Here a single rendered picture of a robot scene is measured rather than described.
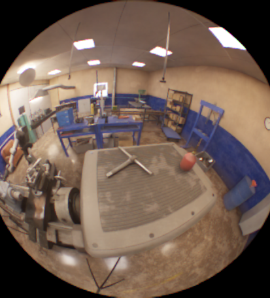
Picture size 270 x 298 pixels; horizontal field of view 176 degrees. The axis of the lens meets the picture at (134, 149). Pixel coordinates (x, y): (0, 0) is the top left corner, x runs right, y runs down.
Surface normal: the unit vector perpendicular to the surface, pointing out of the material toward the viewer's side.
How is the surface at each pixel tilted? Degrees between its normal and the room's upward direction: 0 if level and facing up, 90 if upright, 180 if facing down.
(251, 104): 90
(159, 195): 0
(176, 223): 0
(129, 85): 90
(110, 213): 0
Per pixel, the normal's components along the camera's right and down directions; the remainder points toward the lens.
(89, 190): 0.10, -0.78
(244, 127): -0.96, 0.10
